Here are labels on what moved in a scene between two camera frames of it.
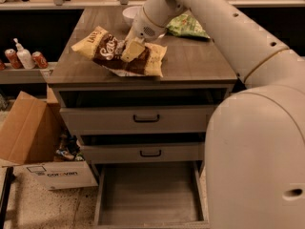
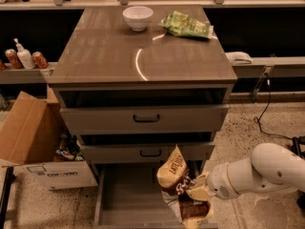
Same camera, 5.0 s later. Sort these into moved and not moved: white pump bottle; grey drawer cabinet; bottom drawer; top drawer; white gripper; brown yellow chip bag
Moved: brown yellow chip bag; white gripper
Not moved: white pump bottle; top drawer; grey drawer cabinet; bottom drawer
